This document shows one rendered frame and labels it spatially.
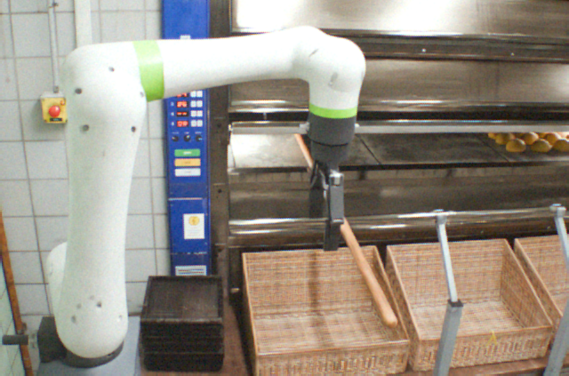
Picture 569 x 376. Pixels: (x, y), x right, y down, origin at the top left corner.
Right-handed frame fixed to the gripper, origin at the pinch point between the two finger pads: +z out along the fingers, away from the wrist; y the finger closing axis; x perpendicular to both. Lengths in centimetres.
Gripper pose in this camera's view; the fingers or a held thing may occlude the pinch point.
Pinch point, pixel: (323, 228)
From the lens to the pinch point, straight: 124.4
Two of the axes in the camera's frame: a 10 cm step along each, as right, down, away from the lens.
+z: -0.5, 9.2, 3.9
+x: 9.8, -0.3, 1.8
